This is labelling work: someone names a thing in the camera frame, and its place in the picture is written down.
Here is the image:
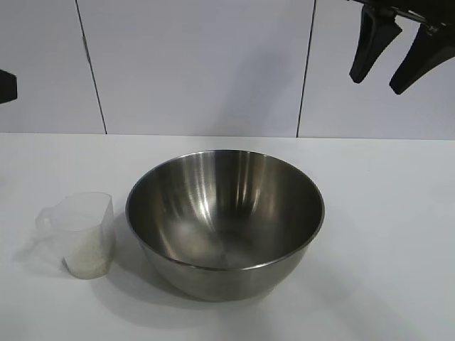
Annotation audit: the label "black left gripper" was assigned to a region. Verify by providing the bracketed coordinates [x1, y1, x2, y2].
[0, 69, 18, 104]

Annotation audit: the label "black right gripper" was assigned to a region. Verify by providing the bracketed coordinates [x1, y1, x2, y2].
[348, 0, 455, 95]

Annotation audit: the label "translucent plastic measuring cup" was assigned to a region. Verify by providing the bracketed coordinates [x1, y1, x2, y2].
[34, 191, 117, 280]

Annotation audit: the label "white rice grains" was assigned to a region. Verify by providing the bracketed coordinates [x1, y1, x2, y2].
[63, 232, 109, 280]

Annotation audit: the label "stainless steel mixing bowl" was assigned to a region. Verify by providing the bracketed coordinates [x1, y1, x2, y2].
[124, 149, 326, 303]

